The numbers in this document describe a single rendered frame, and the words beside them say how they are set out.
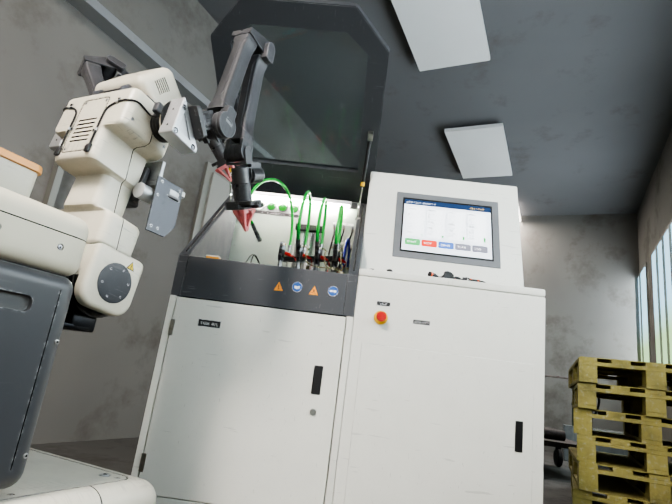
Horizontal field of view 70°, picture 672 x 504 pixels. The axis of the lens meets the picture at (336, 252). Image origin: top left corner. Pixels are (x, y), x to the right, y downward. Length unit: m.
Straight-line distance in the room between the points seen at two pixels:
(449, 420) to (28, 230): 1.39
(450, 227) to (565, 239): 5.74
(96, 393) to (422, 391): 2.32
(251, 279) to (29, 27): 2.11
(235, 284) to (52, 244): 0.93
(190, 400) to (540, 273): 6.48
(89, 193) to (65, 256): 0.37
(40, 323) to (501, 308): 1.46
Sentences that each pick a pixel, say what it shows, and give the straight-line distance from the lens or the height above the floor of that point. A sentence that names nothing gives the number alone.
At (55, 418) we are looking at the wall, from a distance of 3.39.
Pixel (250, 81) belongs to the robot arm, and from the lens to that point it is 1.68.
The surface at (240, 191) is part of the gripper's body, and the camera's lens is 1.56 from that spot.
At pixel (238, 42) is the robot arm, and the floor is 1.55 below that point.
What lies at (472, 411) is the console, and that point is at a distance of 1.83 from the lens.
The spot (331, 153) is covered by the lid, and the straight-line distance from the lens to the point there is 2.37.
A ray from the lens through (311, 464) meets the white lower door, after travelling 1.80.
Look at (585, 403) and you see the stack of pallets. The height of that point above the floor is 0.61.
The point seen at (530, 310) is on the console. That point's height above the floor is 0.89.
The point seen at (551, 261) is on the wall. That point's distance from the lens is 7.79.
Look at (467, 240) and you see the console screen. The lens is 2.20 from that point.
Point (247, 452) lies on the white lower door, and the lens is 1.82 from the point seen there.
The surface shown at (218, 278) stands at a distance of 1.88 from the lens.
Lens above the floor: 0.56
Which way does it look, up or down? 15 degrees up
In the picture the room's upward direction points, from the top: 7 degrees clockwise
